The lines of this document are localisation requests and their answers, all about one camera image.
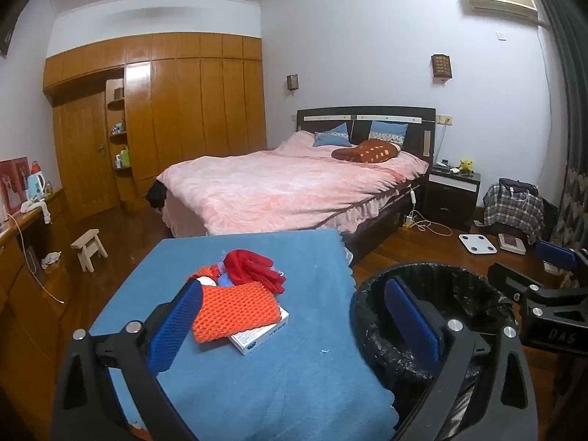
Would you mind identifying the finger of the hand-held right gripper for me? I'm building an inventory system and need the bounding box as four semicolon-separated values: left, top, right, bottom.
487;263;552;304
535;240;588;274

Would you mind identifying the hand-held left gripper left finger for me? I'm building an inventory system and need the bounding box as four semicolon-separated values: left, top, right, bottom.
51;278;205;441

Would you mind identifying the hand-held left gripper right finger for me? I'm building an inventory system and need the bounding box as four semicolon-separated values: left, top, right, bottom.
383;278;540;441

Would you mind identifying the black trash bin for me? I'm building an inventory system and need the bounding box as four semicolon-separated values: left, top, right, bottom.
349;262;522;441

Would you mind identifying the orange knitted cloth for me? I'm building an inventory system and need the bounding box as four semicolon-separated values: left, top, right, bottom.
190;282;282;344

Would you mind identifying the red plastic wrapper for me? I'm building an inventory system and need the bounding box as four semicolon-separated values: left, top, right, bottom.
187;264;226;286

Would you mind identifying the white cardboard box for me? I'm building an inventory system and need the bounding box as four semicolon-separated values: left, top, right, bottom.
228;305;290;356

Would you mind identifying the scale with dark display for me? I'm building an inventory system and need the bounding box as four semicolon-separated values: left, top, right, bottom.
498;233;528;254

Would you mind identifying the black case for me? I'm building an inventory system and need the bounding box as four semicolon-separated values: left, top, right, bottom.
542;197;560;240

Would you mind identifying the white bathroom scale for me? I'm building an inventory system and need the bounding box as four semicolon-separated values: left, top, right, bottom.
458;233;498;255

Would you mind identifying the plaid bag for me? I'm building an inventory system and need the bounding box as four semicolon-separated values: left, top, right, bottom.
482;178;546;245

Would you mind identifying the dark nightstand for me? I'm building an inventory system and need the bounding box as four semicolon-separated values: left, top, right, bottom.
423;165;481;233

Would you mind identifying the blue table cloth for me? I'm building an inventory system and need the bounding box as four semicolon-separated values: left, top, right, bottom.
89;229;399;441

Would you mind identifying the small wooden stool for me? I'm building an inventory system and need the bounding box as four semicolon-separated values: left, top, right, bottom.
70;229;109;273

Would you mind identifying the dark patterned curtain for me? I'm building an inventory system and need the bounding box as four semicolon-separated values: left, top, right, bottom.
524;0;588;258

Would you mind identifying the black cloth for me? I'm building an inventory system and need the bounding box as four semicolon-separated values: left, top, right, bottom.
146;179;167;212

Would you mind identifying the wooden sideboard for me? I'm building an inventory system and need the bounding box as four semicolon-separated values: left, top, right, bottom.
0;188;76;441

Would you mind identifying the brown dotted pillow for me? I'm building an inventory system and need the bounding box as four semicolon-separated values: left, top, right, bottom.
331;139;401;165

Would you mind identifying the wooden door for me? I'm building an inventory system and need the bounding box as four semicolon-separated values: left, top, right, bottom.
53;92;121;221

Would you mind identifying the blue pillow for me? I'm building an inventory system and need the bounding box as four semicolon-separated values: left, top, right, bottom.
369;121;409;147
313;122;350;148

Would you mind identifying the dark wooden bed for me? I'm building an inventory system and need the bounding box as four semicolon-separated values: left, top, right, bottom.
158;107;436;267

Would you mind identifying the blue white kettle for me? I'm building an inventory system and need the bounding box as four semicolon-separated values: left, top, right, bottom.
26;161;47;200

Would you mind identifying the wooden wardrobe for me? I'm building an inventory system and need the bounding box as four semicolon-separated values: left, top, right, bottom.
43;32;268;214

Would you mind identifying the air conditioner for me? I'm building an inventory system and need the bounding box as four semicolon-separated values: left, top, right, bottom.
462;0;539;24

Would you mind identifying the white floor cable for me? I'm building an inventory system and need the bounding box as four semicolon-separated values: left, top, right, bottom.
411;211;453;236

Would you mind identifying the red photo frame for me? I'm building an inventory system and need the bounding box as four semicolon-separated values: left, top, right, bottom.
0;157;31;221

